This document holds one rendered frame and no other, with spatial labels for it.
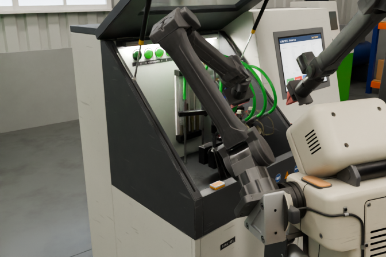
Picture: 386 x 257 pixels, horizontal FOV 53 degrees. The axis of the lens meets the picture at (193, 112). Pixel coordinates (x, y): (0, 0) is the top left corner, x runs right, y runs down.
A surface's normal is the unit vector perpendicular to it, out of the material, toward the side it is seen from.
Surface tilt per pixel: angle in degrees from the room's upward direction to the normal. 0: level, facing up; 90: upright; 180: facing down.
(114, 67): 90
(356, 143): 47
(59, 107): 90
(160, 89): 90
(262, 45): 76
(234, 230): 90
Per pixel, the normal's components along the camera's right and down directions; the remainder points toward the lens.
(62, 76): 0.56, 0.23
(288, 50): 0.64, -0.03
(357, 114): 0.23, -0.45
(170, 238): -0.75, 0.20
